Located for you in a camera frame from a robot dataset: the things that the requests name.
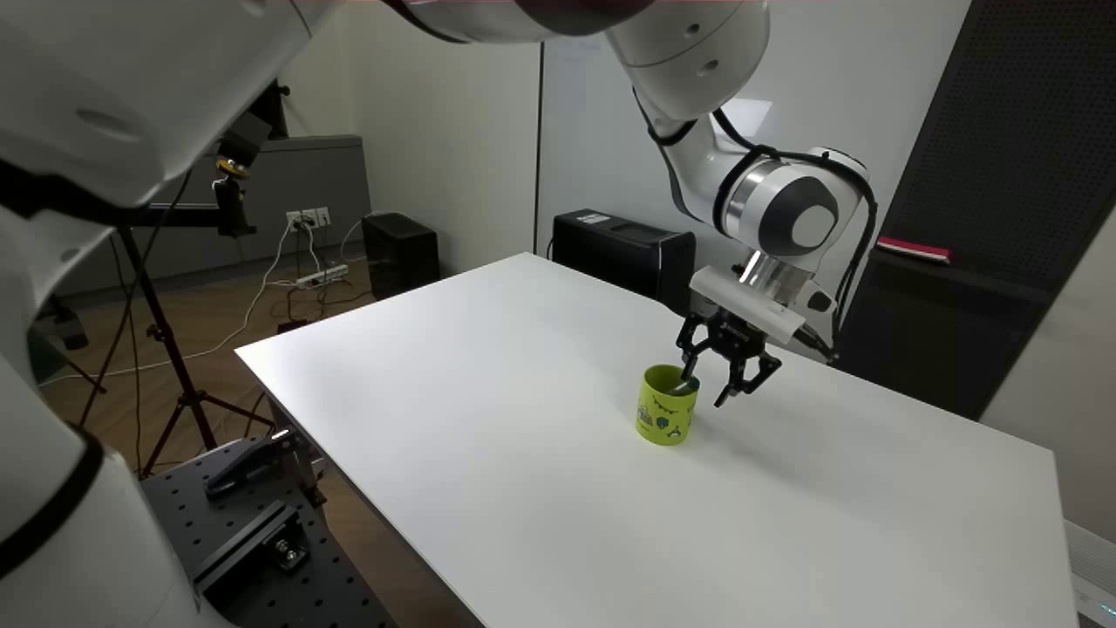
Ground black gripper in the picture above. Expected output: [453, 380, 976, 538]
[678, 304, 785, 413]

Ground green printed mug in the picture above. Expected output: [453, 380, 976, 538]
[635, 363, 706, 451]

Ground large black box with label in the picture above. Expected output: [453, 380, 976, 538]
[551, 207, 698, 314]

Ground red label strip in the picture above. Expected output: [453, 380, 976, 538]
[877, 235, 955, 268]

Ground tall black cabinet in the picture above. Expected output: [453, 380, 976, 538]
[833, 0, 1116, 423]

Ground small black box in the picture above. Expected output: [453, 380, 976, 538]
[360, 210, 443, 299]

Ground white power strip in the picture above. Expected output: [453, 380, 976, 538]
[292, 263, 353, 294]

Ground perforated metal breadboard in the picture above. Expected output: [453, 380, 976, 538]
[139, 434, 403, 628]

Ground black device on boom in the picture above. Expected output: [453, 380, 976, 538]
[206, 79, 292, 239]

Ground black tripod stand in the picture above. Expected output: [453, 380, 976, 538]
[0, 154, 283, 482]

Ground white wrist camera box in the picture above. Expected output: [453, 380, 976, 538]
[687, 263, 818, 341]

